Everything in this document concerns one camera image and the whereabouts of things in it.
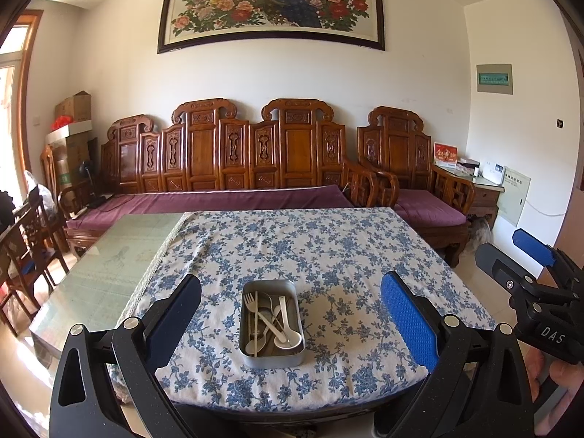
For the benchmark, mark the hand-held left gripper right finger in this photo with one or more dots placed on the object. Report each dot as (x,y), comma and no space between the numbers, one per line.
(408,319)

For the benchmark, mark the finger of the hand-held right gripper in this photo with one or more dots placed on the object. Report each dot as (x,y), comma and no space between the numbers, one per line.
(531,244)
(502,269)

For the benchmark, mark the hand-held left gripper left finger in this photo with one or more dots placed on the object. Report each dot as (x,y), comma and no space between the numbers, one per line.
(178,315)

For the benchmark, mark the white plastic fork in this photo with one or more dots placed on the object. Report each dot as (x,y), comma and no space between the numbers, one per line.
(249,302)

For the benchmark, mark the small white plastic spoon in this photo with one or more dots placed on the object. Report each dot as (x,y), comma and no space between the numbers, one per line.
(251,346)

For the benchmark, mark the light bamboo chopstick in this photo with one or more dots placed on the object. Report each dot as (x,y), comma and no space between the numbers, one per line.
(256,296)

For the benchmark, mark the rectangular metal tin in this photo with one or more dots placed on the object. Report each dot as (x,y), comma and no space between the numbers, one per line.
(273,360)

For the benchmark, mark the large white plastic spoon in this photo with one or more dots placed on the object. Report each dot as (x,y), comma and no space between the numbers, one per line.
(292,340)

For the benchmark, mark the person's right hand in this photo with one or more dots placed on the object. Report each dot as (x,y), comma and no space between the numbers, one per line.
(568,383)

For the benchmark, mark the clear plastic bag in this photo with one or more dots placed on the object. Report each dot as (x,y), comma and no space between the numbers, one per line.
(481,235)

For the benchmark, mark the wooden side table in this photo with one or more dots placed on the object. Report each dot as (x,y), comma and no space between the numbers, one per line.
(486,198)

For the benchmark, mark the white desk telephone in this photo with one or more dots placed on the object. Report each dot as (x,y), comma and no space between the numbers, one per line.
(495,174)

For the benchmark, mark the purple armchair cushion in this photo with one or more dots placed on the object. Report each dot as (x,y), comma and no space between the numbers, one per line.
(429,207)

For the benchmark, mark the blue floral tablecloth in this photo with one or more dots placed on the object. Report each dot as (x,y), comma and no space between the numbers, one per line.
(319,246)

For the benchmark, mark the red desk calendar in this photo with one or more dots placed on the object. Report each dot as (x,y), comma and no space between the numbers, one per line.
(445,154)

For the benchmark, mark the carved wooden armchair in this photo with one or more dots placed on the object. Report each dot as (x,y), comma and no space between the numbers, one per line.
(399,150)

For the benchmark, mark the long carved wooden sofa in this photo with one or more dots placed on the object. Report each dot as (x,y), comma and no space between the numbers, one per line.
(205,155)

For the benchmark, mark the wooden dining chair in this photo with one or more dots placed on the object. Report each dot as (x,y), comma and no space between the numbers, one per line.
(32,237)

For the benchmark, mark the black desk lamp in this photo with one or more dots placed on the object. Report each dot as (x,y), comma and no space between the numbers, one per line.
(86,173)

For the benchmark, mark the white plastic bag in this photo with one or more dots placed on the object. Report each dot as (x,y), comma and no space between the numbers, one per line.
(41,196)

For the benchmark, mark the black bag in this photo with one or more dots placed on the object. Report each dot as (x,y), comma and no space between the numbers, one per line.
(5,205)

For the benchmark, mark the white flat box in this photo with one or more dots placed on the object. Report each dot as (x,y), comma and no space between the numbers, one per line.
(73,132)

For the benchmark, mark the red decoration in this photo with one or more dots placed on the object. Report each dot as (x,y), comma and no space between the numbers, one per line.
(61,123)

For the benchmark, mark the brown cardboard box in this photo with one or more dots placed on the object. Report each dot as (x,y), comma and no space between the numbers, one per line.
(75,107)

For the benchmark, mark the framed peacock painting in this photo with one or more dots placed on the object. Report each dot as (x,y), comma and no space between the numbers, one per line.
(273,4)

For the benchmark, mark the white metal wall panel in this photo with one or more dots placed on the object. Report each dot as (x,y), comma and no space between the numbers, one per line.
(515,198)

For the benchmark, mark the grey wall electrical box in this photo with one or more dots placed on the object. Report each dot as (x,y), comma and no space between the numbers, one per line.
(494,79)

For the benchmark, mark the wooden door frame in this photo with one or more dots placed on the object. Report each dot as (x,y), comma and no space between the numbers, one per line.
(28,100)

